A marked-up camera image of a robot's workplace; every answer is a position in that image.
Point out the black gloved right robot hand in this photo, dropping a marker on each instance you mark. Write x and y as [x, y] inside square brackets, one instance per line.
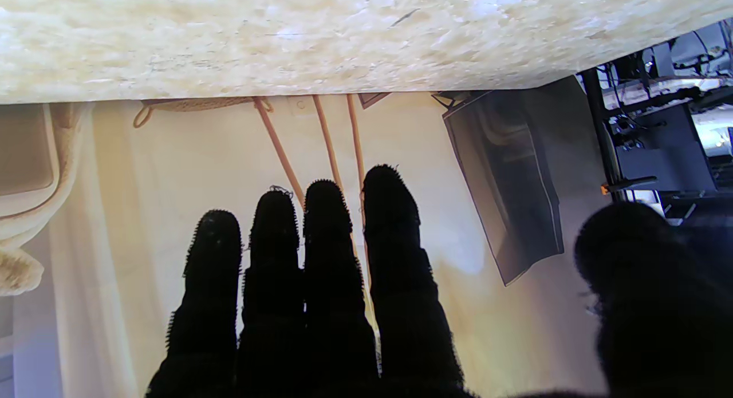
[332, 329]

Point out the dark cabinet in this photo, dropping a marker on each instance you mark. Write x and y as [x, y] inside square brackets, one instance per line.
[509, 186]

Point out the sheer white curtain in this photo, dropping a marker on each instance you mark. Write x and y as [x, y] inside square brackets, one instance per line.
[86, 272]

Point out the woven brown basket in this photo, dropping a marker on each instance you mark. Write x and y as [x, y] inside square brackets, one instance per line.
[189, 104]

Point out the black clamp orange tip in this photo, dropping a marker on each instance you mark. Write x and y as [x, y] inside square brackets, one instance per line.
[630, 185]

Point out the plain beige cushion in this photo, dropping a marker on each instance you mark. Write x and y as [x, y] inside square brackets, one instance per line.
[23, 152]

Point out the black metal frame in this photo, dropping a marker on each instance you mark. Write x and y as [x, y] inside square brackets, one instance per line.
[607, 134]

